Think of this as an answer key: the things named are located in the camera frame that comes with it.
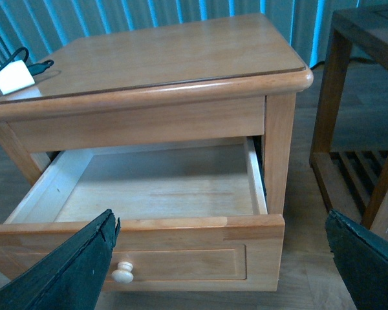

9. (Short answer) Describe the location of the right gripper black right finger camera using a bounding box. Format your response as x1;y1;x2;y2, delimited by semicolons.
325;209;388;309

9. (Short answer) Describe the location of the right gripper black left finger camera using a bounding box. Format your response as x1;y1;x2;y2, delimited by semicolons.
0;209;120;309

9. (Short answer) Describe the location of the wooden drawer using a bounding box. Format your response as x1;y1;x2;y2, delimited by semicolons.
0;138;285;291

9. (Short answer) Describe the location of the white charger adapter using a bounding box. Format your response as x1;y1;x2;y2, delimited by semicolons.
0;60;35;95

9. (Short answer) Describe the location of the black charger cable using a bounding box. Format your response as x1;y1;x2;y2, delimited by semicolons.
0;46;55;88

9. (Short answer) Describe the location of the dark wooden side table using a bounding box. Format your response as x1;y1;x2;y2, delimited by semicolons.
309;4;388;241

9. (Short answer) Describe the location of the light wooden nightstand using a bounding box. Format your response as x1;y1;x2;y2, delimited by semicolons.
0;12;314;227

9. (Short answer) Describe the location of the pale blue pleated curtain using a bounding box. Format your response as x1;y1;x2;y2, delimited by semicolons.
0;0;372;67

